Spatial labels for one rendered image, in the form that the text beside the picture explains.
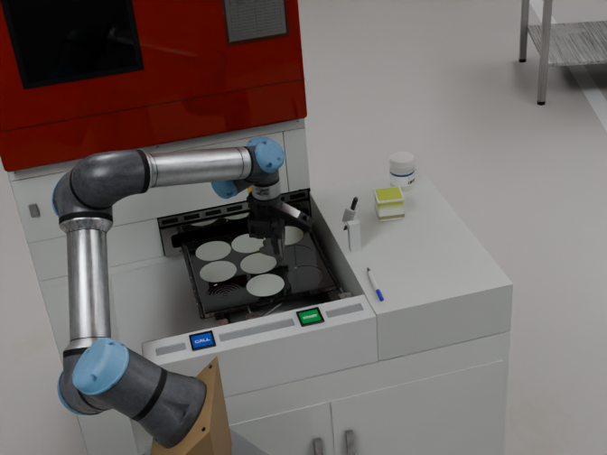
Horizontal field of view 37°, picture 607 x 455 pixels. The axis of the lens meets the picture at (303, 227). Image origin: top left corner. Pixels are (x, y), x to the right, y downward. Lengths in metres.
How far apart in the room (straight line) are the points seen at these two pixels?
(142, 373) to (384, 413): 0.78
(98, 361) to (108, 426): 1.26
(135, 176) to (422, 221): 0.89
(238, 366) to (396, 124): 3.27
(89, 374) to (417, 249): 0.97
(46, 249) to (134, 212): 0.27
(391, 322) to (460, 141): 2.93
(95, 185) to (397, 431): 1.03
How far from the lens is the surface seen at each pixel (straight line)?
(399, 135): 5.11
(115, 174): 1.93
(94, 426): 3.04
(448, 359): 2.32
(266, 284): 2.40
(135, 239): 2.64
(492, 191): 4.56
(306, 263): 2.46
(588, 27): 5.96
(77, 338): 1.96
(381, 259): 2.34
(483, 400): 2.46
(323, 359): 2.19
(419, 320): 2.21
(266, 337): 2.12
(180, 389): 1.83
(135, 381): 1.80
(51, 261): 2.66
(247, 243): 2.57
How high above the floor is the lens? 2.28
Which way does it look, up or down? 32 degrees down
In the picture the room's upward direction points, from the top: 5 degrees counter-clockwise
